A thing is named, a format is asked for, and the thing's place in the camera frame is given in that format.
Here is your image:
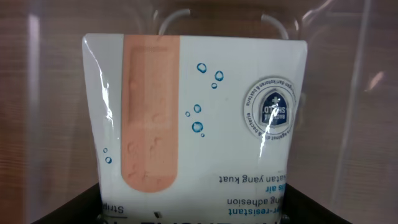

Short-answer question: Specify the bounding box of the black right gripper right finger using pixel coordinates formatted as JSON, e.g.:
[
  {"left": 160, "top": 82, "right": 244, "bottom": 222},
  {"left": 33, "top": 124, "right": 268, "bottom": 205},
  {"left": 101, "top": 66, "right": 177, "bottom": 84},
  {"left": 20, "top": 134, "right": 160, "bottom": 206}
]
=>
[{"left": 281, "top": 184, "right": 351, "bottom": 224}]

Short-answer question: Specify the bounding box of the white Hansaplast plaster box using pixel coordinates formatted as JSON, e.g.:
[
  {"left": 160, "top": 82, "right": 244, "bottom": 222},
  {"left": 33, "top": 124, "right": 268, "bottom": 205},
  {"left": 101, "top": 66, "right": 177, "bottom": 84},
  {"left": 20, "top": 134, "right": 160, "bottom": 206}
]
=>
[{"left": 82, "top": 34, "right": 307, "bottom": 223}]

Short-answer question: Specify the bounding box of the clear plastic container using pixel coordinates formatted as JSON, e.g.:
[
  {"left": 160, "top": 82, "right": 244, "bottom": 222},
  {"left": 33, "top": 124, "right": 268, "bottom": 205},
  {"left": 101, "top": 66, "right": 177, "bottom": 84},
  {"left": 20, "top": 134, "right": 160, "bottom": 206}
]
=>
[{"left": 1, "top": 1, "right": 397, "bottom": 223}]

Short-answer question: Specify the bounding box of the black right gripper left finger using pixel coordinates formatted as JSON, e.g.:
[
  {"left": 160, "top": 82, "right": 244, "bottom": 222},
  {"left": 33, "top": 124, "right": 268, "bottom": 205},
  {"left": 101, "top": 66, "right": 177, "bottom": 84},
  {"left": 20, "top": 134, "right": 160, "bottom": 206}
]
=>
[{"left": 32, "top": 183, "right": 103, "bottom": 224}]

